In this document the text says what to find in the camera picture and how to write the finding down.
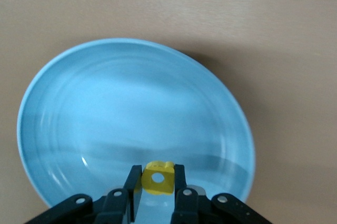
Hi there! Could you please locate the blue plate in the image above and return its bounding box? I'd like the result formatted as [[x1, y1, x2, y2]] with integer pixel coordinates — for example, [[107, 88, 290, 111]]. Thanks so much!
[[16, 37, 256, 224]]

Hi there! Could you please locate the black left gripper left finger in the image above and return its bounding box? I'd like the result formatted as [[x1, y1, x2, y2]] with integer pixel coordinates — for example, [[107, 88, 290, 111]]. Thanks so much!
[[25, 165, 144, 224]]

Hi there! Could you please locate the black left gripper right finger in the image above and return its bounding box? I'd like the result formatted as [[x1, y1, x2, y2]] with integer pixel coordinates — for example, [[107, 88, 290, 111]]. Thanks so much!
[[171, 164, 274, 224]]

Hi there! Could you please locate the yellow foam letter d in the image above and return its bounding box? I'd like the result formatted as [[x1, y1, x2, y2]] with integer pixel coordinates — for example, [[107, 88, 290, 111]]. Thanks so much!
[[141, 160, 176, 196]]

